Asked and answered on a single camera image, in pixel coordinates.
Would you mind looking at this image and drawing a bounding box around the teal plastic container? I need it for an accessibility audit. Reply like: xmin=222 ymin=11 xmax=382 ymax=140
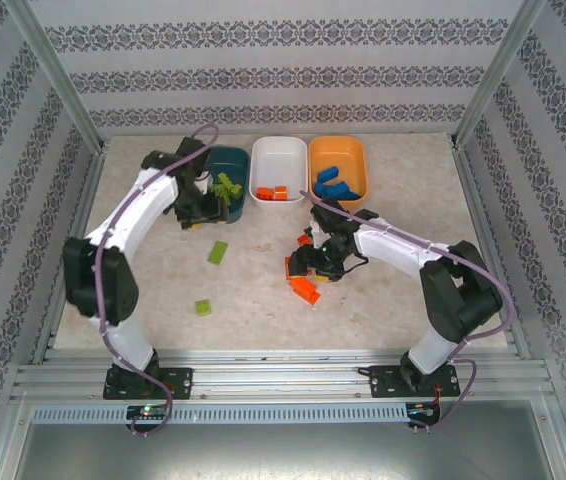
xmin=197 ymin=144 xmax=252 ymax=225

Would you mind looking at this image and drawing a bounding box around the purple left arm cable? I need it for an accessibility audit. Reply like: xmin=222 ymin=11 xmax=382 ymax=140
xmin=93 ymin=123 xmax=220 ymax=439

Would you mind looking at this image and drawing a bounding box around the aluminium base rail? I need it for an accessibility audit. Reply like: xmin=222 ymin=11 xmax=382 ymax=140
xmin=10 ymin=349 xmax=557 ymax=401

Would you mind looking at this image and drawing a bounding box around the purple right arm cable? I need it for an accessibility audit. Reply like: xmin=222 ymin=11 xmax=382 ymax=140
xmin=300 ymin=188 xmax=518 ymax=436

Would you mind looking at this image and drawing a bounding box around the aluminium side rail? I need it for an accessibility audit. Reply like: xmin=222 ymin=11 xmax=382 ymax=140
xmin=450 ymin=134 xmax=532 ymax=361
xmin=30 ymin=142 xmax=109 ymax=364

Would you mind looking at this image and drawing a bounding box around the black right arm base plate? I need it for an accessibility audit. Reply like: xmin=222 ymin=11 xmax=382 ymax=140
xmin=368 ymin=362 xmax=460 ymax=399

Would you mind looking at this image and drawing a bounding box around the gray slotted cable duct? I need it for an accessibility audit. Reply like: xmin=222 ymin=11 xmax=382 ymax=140
xmin=30 ymin=403 xmax=410 ymax=425

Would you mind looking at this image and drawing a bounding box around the white plastic container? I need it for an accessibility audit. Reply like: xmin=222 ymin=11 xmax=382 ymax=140
xmin=249 ymin=135 xmax=310 ymax=210

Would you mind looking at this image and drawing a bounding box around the orange plastic container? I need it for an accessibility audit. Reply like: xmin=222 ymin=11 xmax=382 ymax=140
xmin=308 ymin=135 xmax=369 ymax=211

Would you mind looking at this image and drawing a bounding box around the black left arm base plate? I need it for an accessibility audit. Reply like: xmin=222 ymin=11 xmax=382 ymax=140
xmin=102 ymin=367 xmax=194 ymax=401

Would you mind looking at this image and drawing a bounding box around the aluminium frame post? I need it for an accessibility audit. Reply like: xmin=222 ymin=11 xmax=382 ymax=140
xmin=455 ymin=0 xmax=547 ymax=146
xmin=5 ymin=0 xmax=107 ymax=151

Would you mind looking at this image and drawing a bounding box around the gray metal lower panel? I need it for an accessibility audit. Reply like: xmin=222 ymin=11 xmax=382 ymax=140
xmin=12 ymin=422 xmax=566 ymax=480

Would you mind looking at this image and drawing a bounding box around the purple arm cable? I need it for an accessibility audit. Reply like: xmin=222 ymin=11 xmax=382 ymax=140
xmin=93 ymin=123 xmax=220 ymax=439
xmin=300 ymin=188 xmax=518 ymax=436

